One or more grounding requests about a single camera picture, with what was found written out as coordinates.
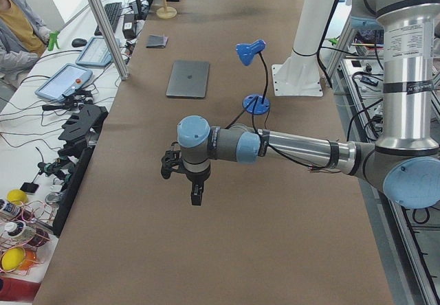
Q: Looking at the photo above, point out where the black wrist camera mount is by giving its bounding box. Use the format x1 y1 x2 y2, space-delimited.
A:
160 142 186 179

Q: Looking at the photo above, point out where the black power adapter box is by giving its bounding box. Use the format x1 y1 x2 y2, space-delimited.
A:
122 13 137 40

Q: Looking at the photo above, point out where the blue desk lamp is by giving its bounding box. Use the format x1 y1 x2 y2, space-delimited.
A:
235 39 270 115

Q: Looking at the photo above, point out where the blue teach pendant tablet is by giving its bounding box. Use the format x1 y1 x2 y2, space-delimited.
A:
34 63 93 102

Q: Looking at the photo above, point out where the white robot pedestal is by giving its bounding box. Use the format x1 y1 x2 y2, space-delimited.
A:
272 0 338 97

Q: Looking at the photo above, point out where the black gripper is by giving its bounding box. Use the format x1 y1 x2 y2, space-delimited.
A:
184 160 211 206

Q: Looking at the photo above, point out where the black tool rack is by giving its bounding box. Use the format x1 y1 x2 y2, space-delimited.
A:
52 104 109 237

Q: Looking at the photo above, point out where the yellow ball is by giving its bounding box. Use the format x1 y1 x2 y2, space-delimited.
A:
6 189 28 205

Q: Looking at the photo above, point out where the person in yellow shirt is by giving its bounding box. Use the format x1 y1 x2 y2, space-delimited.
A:
1 0 51 80

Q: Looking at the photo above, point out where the aluminium frame post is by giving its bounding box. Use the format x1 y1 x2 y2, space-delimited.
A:
87 0 129 80

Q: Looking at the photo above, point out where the copper wire basket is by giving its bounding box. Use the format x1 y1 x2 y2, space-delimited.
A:
1 199 57 275

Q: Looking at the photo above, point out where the dark fabric wallet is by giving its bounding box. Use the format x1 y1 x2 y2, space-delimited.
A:
146 34 168 48

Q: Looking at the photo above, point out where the black keyboard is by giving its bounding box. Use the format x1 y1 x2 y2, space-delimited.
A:
104 2 122 33

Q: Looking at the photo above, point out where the green clamp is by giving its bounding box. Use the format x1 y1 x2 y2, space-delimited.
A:
47 30 60 52

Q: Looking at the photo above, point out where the grey laptop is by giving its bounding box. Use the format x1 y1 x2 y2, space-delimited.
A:
166 60 210 99

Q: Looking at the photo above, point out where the wooden stand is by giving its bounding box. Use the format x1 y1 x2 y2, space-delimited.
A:
156 0 177 19

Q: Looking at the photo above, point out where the black computer mouse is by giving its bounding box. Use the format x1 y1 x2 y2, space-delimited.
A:
71 38 87 48

